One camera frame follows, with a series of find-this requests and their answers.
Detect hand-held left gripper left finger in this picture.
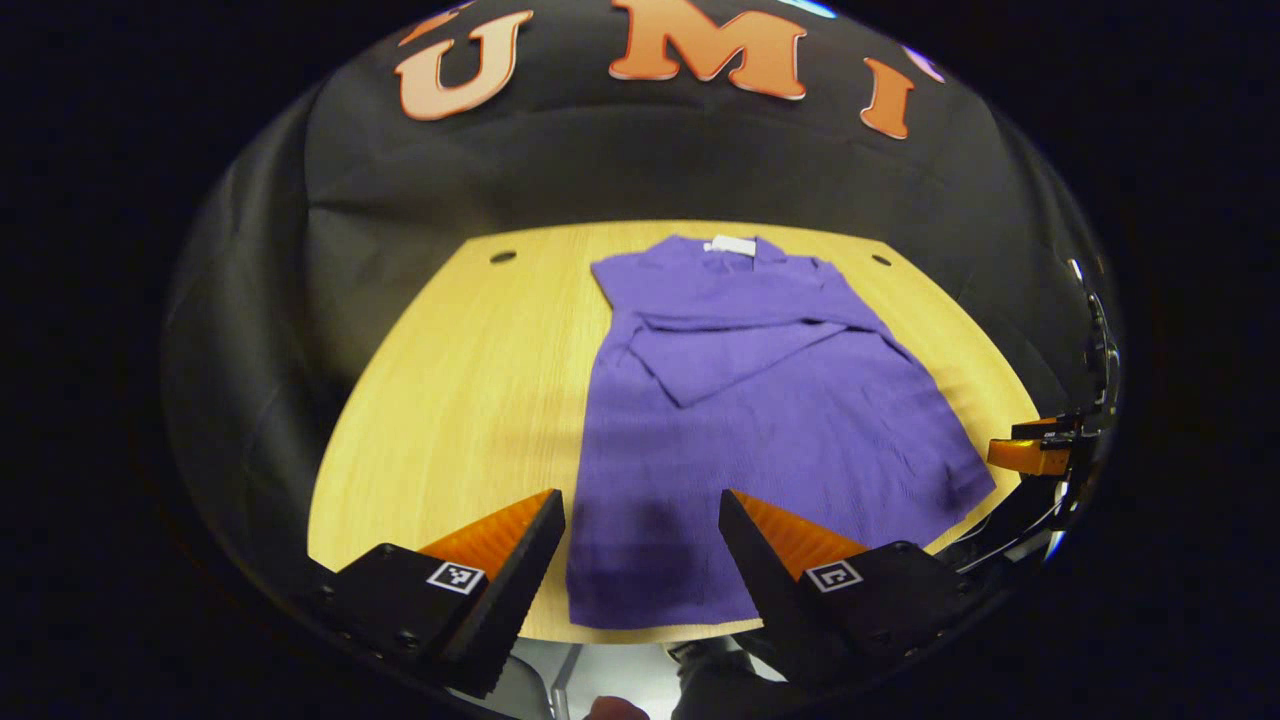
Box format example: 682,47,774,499
300,488,568,701

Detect thin black cable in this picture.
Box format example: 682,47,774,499
935,478,1076,576

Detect purple knit garment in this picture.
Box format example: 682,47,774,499
565,233,998,633

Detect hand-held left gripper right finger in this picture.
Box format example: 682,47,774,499
718,488,986,691

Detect dark clothing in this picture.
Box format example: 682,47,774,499
668,638,801,720

